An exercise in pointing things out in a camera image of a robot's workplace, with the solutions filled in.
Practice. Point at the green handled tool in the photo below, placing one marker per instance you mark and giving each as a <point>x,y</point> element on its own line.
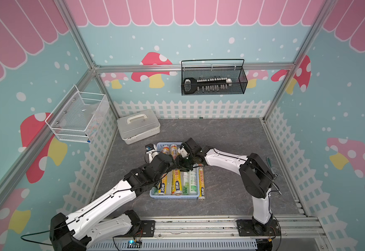
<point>275,175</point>

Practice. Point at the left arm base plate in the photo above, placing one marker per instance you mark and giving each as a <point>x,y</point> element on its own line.
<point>146,229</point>

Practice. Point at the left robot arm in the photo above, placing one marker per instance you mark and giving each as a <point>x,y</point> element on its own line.
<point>80,230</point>

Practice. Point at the grey slotted cable duct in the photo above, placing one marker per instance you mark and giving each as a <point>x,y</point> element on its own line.
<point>180,245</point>

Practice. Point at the white plastic storage box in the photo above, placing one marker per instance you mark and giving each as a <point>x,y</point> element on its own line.
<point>138,126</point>

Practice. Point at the light blue plastic basket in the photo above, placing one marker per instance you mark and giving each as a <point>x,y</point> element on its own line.
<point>153,195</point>

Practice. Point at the white clear wrap roll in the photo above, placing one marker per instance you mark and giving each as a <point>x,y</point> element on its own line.
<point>193,183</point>

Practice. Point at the clear green wrap roll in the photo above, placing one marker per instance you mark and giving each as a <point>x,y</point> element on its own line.
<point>169,184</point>

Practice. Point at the small green circuit board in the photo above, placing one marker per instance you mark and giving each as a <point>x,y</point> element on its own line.
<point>134,244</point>

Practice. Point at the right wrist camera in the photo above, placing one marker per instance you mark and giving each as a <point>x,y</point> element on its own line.
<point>182,152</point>

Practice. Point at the white wire mesh basket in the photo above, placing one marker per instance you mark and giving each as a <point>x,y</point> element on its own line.
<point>79,116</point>

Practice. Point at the black wire mesh basket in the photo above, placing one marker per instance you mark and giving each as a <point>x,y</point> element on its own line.
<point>213,77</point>

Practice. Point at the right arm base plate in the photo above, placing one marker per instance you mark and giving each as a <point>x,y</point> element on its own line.
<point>253,228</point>

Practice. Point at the yellow red wrap roll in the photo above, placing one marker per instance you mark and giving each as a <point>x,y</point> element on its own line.
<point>201,188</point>

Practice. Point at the yellow blue-label wrap roll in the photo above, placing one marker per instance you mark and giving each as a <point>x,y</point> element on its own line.
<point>176,190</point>

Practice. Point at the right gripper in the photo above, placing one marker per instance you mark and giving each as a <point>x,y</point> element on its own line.
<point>178,162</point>

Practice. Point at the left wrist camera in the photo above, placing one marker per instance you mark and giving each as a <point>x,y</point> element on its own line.
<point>151,152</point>

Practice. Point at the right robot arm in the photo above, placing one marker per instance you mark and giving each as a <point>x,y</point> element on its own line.
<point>257,176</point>

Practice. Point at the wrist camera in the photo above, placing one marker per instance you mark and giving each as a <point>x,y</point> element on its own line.
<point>151,152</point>
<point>182,152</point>

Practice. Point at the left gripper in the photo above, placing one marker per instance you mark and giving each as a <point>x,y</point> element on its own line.
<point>172,166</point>

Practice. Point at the black socket bit holder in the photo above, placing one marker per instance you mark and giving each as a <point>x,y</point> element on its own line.
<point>192,85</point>

